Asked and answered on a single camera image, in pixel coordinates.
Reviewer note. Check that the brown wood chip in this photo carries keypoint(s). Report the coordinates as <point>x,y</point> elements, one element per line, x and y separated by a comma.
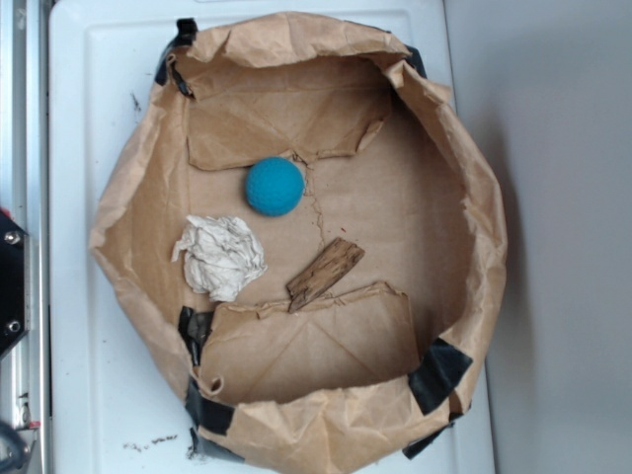
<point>331,265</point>

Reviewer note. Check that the brown paper bag bin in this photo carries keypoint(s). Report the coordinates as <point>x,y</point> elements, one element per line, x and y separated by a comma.
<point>388,356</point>

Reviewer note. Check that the blue dimpled ball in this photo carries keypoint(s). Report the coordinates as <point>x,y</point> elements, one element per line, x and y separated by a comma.
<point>274,187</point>

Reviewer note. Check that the crumpled white paper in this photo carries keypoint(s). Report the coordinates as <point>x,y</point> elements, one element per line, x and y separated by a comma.
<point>221,256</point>

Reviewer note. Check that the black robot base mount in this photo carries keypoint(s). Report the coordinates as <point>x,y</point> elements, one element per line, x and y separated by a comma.
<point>15,321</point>

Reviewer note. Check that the aluminium frame rail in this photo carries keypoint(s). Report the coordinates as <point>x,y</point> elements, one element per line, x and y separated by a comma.
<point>25,385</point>

